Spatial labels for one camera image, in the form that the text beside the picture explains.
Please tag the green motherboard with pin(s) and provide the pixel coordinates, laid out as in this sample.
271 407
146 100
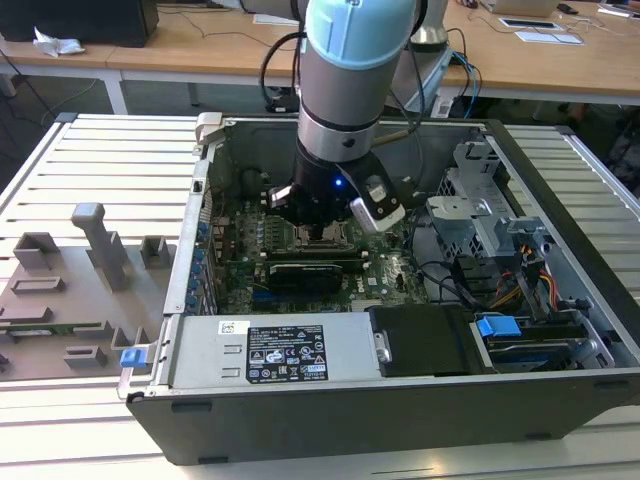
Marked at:
385 280

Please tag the black RAM slot bank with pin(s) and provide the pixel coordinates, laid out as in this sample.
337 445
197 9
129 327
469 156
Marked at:
320 255

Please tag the blue plastic latch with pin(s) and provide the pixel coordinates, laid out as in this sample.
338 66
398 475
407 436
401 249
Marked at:
131 358

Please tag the green RAM stick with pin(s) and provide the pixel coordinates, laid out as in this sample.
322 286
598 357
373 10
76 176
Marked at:
55 328

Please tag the black drive cover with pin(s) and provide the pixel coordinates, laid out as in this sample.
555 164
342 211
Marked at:
425 340

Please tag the black PC case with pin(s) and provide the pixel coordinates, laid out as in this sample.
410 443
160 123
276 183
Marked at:
350 425

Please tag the black graphics card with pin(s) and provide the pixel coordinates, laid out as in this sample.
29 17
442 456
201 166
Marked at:
305 280

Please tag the silver power supply unit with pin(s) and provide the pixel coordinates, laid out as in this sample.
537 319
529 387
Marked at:
200 350

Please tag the black computer mouse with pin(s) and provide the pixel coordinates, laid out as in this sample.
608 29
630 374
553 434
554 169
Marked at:
567 8

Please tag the white paper sheets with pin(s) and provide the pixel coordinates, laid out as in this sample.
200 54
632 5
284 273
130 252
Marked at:
550 37

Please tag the black office chair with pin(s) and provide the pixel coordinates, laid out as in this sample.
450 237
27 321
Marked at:
625 150

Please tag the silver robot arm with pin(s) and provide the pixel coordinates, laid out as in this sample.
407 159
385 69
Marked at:
345 75

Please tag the crumpled white paper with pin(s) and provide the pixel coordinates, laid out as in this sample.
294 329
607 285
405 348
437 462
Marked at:
55 46

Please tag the silver laptop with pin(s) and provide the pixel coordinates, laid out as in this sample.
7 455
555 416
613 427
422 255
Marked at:
520 5

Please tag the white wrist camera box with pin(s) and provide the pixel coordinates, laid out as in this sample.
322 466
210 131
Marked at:
375 215

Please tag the white paper sheet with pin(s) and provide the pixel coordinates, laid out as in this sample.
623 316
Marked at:
275 20

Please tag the blue expansion slot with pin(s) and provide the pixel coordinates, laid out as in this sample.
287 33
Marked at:
265 300

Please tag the silver drive cage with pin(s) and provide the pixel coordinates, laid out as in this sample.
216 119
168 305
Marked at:
460 220

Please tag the white framed tablet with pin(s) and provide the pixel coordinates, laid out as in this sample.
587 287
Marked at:
530 22

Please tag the grey case latch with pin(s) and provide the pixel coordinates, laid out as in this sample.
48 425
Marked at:
207 122

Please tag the black desktop box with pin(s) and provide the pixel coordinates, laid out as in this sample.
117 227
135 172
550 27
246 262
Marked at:
75 20

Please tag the CPU socket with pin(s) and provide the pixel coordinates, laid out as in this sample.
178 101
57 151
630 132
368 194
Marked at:
300 235

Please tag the pale blue cloth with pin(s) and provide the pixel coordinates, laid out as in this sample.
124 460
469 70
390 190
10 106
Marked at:
430 80

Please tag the blue disk carrier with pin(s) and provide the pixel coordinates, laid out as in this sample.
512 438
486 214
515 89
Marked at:
497 327

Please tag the grey parts rack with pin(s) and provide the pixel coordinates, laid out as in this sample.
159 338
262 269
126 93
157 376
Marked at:
65 300

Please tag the small white device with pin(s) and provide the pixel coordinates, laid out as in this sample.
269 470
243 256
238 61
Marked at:
442 106

